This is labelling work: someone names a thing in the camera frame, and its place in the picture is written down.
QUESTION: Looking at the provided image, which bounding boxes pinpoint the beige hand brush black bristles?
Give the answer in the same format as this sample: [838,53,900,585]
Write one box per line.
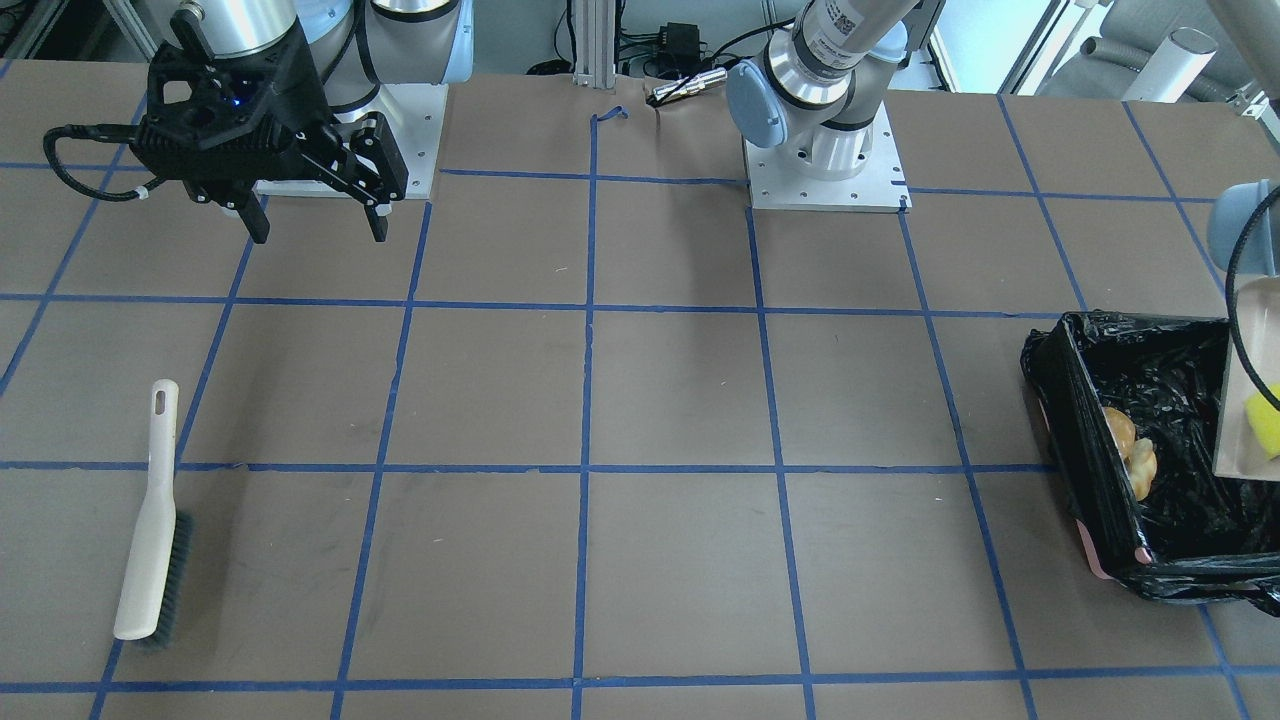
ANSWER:
[113,378,195,650]

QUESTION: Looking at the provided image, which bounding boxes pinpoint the yellow sponge piece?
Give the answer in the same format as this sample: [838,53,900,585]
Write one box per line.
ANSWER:
[1244,384,1279,459]

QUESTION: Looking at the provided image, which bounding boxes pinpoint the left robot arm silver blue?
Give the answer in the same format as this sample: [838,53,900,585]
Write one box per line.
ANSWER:
[724,1,914,181]

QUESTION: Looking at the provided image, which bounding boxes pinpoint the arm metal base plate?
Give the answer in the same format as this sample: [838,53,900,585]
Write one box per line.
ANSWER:
[255,82,449,199]
[742,104,913,213]

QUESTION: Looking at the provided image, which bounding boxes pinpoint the metal cable connector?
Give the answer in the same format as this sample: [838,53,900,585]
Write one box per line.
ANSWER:
[645,67,728,108]

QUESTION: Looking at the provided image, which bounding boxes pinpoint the aluminium frame post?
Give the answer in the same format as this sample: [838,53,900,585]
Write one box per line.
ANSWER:
[567,1,622,92]

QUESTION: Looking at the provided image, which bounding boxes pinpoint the black lined trash bin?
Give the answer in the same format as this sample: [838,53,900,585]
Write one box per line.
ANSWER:
[1020,311,1279,616]

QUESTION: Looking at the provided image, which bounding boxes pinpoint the black box behind table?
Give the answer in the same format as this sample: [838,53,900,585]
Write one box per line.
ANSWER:
[657,22,704,63]

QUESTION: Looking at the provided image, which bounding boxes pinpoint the beige plastic dustpan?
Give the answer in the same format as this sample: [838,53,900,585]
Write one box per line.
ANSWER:
[1212,270,1280,483]

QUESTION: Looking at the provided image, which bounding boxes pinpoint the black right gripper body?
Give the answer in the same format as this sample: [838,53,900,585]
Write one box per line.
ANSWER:
[131,29,320,204]

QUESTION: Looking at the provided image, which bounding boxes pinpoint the yellow orange potato toy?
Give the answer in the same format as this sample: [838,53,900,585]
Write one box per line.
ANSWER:
[1102,406,1158,501]

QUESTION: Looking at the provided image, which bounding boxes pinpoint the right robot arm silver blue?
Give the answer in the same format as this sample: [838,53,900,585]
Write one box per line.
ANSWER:
[129,1,474,243]

